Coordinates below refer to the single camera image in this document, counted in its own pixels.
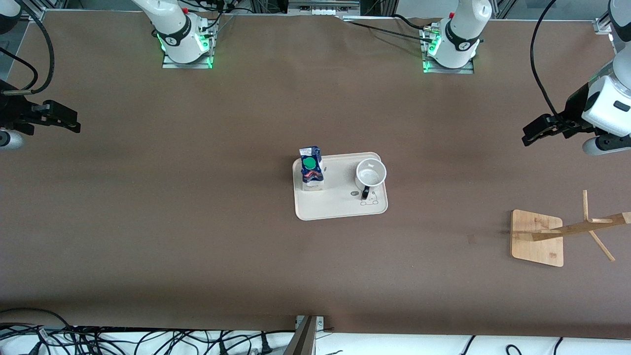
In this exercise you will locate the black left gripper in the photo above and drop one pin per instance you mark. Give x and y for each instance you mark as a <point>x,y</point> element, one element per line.
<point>573,109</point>

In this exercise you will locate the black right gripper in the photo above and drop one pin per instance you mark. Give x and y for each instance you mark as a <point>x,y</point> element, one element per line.
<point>11,109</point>

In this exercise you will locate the blue white milk carton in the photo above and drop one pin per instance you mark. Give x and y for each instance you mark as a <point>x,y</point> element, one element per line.
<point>310,170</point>

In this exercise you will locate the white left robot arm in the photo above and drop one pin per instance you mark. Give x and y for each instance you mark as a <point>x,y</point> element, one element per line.
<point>461,39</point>

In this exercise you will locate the beige rabbit print tray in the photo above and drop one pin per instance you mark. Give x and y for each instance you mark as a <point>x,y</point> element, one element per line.
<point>335,202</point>

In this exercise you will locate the wooden mug tree stand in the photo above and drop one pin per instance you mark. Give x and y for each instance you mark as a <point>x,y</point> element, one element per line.
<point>537,246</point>

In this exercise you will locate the grey power strip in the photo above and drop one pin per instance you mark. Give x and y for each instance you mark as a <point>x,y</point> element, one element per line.
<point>323,7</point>

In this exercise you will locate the aluminium frame corner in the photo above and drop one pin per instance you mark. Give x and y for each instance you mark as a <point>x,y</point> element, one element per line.
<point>38,14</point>
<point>604,25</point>

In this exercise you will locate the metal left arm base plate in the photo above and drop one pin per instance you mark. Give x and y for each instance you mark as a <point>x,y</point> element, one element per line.
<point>446,70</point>

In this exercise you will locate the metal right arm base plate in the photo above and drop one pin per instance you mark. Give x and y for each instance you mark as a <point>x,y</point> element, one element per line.
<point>187,65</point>

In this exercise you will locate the metal post bracket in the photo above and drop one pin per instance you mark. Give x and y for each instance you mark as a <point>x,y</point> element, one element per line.
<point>320,323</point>

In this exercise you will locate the aluminium frame post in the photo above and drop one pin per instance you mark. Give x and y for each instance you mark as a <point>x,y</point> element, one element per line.
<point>303,340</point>

